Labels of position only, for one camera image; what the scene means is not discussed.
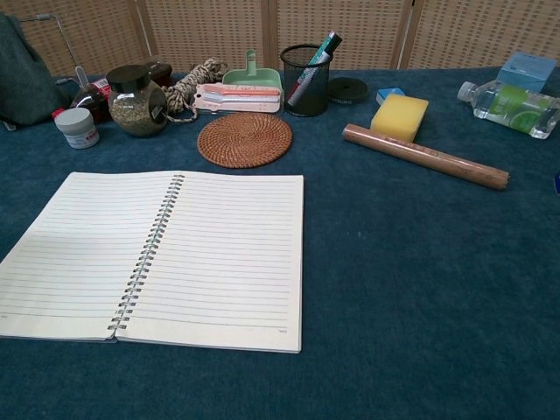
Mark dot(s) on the white lined spiral notebook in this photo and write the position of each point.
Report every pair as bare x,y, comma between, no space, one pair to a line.
219,262

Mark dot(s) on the round woven rattan coaster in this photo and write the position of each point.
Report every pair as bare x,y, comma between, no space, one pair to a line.
245,140

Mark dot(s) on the pink toothbrush pack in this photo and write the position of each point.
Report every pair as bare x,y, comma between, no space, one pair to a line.
245,103

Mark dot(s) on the black mesh pen holder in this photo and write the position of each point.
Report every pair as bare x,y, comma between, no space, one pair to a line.
311,101

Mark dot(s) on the blue table cloth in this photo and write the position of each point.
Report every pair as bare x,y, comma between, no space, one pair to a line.
394,284

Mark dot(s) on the green plastic dustpan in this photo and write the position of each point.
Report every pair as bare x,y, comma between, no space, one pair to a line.
253,77

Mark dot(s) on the black round disc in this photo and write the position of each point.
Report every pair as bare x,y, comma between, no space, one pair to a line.
347,91

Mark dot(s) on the yellow sponge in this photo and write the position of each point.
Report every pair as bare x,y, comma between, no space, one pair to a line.
398,116

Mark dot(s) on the small blue box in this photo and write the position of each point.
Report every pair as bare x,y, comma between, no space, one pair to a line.
387,94

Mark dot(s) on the brown wooden rolling pin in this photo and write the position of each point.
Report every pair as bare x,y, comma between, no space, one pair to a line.
429,155

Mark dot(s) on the green black marker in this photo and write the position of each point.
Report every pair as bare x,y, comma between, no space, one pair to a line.
326,47

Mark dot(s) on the glass jar black lid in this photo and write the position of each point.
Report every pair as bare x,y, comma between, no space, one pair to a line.
136,109

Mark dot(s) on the woven folding screen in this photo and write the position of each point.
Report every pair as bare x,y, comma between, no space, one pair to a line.
210,30

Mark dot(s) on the small white jar grey lid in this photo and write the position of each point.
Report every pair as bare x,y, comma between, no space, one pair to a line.
79,129

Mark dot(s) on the dark red sauce bottle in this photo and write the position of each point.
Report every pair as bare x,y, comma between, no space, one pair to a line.
91,100

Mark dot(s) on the clear bottle green label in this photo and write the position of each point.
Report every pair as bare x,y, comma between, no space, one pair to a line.
512,107

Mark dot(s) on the dark blue object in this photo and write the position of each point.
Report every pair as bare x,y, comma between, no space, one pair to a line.
557,184

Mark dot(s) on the light blue carton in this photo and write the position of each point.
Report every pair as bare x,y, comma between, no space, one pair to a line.
525,70

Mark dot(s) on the dark green fabric bag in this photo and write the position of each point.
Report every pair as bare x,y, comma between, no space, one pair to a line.
24,83

